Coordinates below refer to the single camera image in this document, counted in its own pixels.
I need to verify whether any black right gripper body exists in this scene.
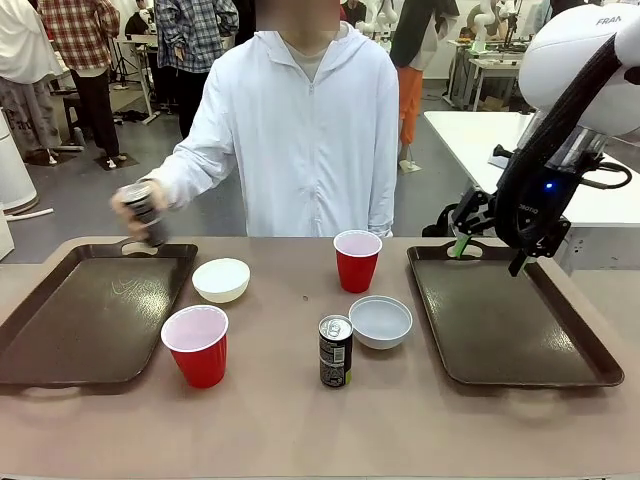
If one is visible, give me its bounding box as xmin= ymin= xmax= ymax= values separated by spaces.
xmin=493 ymin=158 xmax=585 ymax=259

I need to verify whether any black drink can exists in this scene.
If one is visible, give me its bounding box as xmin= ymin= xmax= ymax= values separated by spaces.
xmin=119 ymin=183 xmax=170 ymax=248
xmin=318 ymin=314 xmax=355 ymax=389

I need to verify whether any person's right forearm white sleeve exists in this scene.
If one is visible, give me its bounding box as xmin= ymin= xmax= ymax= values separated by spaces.
xmin=141 ymin=134 xmax=236 ymax=211

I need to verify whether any person's right hand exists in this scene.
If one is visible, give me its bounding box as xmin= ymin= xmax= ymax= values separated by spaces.
xmin=110 ymin=180 xmax=170 ymax=238

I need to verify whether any black chair base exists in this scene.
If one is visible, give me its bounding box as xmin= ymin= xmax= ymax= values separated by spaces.
xmin=421 ymin=203 xmax=459 ymax=238

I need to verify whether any small black device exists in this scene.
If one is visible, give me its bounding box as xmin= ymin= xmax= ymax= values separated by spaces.
xmin=488 ymin=143 xmax=513 ymax=170

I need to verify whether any red plastic cup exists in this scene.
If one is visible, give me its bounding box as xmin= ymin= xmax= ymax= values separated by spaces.
xmin=333 ymin=229 xmax=384 ymax=294
xmin=160 ymin=304 xmax=230 ymax=390

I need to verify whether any person in orange trousers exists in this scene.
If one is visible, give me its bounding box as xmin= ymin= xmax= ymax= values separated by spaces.
xmin=388 ymin=0 xmax=460 ymax=171

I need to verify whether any grey background workbench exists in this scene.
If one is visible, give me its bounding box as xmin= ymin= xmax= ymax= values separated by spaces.
xmin=443 ymin=38 xmax=529 ymax=112

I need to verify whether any white bowl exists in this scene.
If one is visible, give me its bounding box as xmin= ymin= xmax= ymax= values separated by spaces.
xmin=348 ymin=295 xmax=414 ymax=351
xmin=191 ymin=257 xmax=251 ymax=305

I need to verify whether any person's torso white hoodie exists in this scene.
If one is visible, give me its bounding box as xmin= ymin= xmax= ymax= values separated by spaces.
xmin=199 ymin=18 xmax=401 ymax=239

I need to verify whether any person in blue plaid shirt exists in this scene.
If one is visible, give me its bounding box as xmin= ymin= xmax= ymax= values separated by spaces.
xmin=153 ymin=0 xmax=240 ymax=141

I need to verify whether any white background desk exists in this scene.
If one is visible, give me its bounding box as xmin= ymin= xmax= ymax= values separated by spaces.
xmin=115 ymin=35 xmax=162 ymax=125

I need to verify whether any dark brown scratched serving tray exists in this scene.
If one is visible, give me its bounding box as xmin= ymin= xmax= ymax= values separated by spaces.
xmin=0 ymin=242 xmax=199 ymax=397

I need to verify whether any person in red plaid shirt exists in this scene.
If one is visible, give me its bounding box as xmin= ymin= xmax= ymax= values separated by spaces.
xmin=38 ymin=0 xmax=130 ymax=170

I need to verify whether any white tube on floor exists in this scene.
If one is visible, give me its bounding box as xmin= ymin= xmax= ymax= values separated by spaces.
xmin=3 ymin=206 xmax=54 ymax=220

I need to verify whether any white cylindrical appliance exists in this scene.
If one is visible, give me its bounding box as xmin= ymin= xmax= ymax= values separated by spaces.
xmin=0 ymin=107 xmax=40 ymax=212

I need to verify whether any person in white shirt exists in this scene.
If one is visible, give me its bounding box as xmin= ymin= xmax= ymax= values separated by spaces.
xmin=0 ymin=0 xmax=64 ymax=164

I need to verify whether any thin black cable loop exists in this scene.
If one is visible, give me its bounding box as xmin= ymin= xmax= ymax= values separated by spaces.
xmin=583 ymin=162 xmax=634 ymax=190

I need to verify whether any black braided cable sleeve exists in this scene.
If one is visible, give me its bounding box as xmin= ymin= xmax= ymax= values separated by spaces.
xmin=494 ymin=30 xmax=627 ymax=247

